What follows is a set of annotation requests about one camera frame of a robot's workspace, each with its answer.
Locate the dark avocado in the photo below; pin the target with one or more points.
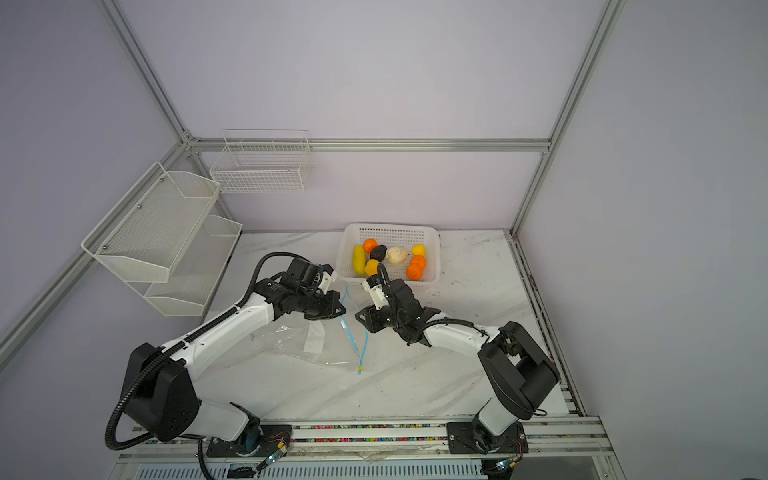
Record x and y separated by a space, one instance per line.
378 253

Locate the orange tangerine bottom right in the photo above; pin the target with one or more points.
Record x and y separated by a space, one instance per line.
414 272

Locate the white mesh two-tier shelf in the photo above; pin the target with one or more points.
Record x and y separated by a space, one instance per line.
165 241

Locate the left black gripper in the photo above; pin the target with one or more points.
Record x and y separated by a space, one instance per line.
333 304

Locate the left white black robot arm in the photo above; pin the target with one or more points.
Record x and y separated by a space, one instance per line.
158 398

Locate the clear zip top bag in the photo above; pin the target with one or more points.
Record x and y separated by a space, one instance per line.
335 343

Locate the white wire wall basket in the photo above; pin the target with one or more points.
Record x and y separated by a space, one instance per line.
263 161

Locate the yellow peach fruit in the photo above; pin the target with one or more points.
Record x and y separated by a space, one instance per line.
371 267

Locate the yellow green mango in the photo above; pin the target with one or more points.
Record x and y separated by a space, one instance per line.
359 260

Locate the small yellow lemon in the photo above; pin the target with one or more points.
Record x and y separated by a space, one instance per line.
419 250

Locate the white perforated plastic basket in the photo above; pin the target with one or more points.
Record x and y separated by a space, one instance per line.
409 253

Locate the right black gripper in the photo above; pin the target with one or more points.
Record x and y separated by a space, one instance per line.
371 320

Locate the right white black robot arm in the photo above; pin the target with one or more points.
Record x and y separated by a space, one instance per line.
520 373

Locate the white garlic bulb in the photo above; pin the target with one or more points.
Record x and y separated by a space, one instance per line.
397 255

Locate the orange tangerine bottom left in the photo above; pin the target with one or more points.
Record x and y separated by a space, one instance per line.
418 262

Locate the orange tangerine top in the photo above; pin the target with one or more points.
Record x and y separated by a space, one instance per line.
369 245

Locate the orange tangerine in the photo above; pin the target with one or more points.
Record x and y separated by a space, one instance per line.
418 262
369 245
414 272

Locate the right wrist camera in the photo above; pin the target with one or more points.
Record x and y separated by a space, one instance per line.
373 285

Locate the aluminium front rail base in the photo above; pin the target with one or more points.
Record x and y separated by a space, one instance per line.
569 447

